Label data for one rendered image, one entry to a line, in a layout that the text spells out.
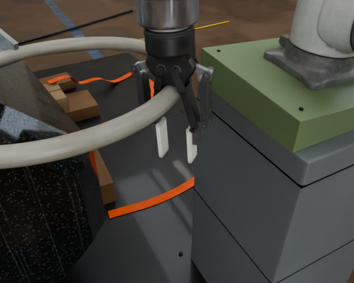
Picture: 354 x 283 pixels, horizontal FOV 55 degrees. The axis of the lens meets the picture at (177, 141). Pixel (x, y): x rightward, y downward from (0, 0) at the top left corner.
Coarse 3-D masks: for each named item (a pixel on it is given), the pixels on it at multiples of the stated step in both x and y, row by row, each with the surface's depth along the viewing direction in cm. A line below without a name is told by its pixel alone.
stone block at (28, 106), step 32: (0, 96) 87; (32, 96) 106; (0, 128) 81; (32, 128) 88; (64, 128) 99; (64, 160) 94; (0, 192) 86; (32, 192) 90; (64, 192) 96; (96, 192) 110; (0, 224) 90; (32, 224) 96; (64, 224) 102; (96, 224) 114; (0, 256) 96; (32, 256) 102; (64, 256) 109
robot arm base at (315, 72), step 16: (288, 48) 77; (288, 64) 77; (304, 64) 74; (320, 64) 72; (336, 64) 72; (352, 64) 74; (304, 80) 73; (320, 80) 71; (336, 80) 73; (352, 80) 75
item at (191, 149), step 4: (188, 128) 57; (188, 132) 57; (188, 136) 58; (188, 140) 58; (188, 144) 58; (192, 144) 59; (188, 148) 59; (192, 148) 60; (196, 148) 62; (188, 152) 59; (192, 152) 60; (196, 152) 62; (188, 156) 60; (192, 156) 60; (188, 160) 60; (192, 160) 61
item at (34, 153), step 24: (24, 48) 78; (48, 48) 80; (72, 48) 81; (96, 48) 81; (120, 48) 78; (144, 48) 74; (168, 96) 52; (120, 120) 46; (144, 120) 48; (24, 144) 42; (48, 144) 42; (72, 144) 43; (96, 144) 44; (0, 168) 43
